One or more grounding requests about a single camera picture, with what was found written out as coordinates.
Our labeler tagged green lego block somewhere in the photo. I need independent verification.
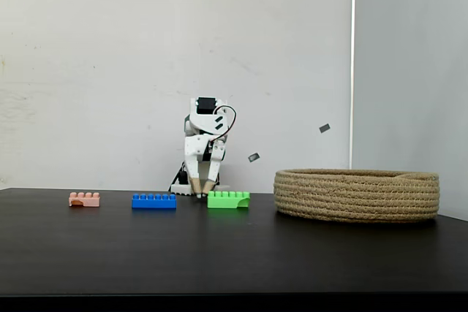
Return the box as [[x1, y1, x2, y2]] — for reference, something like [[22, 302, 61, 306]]
[[207, 191, 252, 210]]

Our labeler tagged blue lego block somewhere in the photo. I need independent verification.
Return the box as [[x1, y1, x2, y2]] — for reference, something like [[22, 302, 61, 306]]
[[131, 193, 178, 210]]

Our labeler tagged pink lego block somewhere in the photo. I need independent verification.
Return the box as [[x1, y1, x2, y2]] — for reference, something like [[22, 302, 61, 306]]
[[68, 191, 101, 208]]

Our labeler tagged black base cable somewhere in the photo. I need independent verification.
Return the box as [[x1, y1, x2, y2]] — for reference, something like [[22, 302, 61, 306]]
[[170, 164, 186, 191]]

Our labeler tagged red black white servo cable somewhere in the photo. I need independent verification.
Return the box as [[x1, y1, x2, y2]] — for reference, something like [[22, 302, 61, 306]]
[[211, 105, 238, 143]]

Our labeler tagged woven rope basket tray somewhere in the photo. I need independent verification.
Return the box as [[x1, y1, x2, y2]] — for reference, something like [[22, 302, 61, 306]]
[[273, 168, 440, 224]]

